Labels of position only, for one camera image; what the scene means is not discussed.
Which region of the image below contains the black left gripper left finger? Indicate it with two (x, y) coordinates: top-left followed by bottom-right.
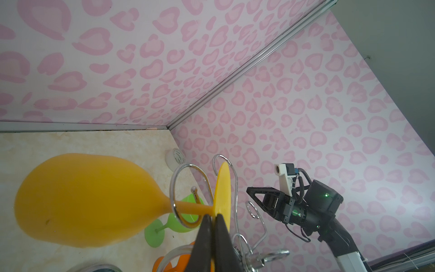
(185, 215), (213, 272)

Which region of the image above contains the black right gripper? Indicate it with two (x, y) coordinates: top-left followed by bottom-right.
(246, 187), (321, 231)

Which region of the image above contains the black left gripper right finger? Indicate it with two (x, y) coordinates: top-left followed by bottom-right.
(214, 214), (243, 272)

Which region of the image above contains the orange wine glass front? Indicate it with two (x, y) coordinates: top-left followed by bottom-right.
(152, 245), (193, 272)

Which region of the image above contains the green plastic wine glass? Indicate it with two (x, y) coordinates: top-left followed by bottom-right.
(144, 192), (204, 248)

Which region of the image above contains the yellow plastic wine glass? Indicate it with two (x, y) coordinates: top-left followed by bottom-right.
(14, 154), (231, 248)

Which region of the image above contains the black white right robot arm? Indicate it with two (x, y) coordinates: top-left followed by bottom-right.
(246, 180), (372, 272)

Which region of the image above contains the chrome wine glass rack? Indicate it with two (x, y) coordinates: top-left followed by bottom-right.
(169, 154), (290, 272)

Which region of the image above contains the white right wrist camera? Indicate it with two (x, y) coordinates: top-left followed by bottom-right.
(275, 163), (304, 199)

